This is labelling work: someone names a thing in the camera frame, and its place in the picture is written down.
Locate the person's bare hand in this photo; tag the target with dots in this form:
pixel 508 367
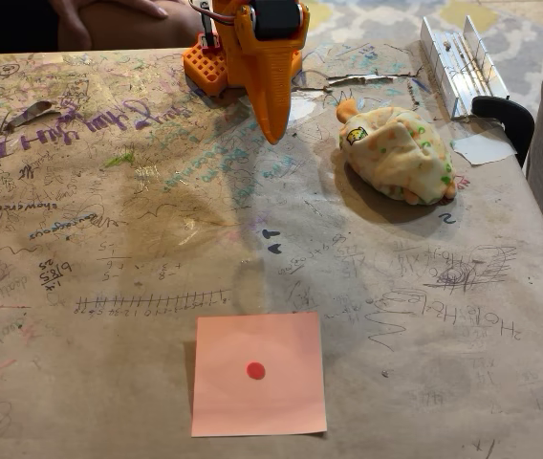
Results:
pixel 68 19

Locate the person's bare leg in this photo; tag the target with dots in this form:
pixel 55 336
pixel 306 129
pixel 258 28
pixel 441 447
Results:
pixel 147 33

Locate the aluminium miter box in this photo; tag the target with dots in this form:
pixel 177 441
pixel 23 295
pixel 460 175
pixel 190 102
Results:
pixel 462 72

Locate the scribbled brown paper table cover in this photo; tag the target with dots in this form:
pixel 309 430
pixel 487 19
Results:
pixel 109 382

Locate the pink square sticky note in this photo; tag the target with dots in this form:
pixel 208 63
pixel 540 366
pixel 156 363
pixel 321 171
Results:
pixel 233 397

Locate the grey yellow patterned rug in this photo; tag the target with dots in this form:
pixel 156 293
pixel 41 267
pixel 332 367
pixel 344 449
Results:
pixel 372 24

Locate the orange robot arm grid base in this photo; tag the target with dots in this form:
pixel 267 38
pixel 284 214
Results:
pixel 204 67

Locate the yellow plush toy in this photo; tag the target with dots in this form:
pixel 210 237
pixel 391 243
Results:
pixel 396 153

